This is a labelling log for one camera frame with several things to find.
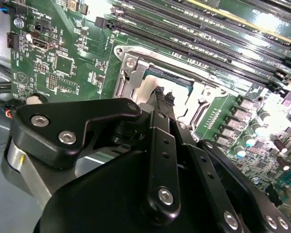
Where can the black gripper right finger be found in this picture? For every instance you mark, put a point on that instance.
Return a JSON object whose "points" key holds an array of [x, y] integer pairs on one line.
{"points": [[214, 189]]}

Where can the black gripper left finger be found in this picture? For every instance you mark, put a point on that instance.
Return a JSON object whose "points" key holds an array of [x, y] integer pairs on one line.
{"points": [[51, 136]]}

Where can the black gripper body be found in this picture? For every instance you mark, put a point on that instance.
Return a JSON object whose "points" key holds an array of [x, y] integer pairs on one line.
{"points": [[99, 194]]}

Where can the silver CPU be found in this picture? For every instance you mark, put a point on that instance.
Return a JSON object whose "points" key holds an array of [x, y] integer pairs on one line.
{"points": [[182, 94]]}

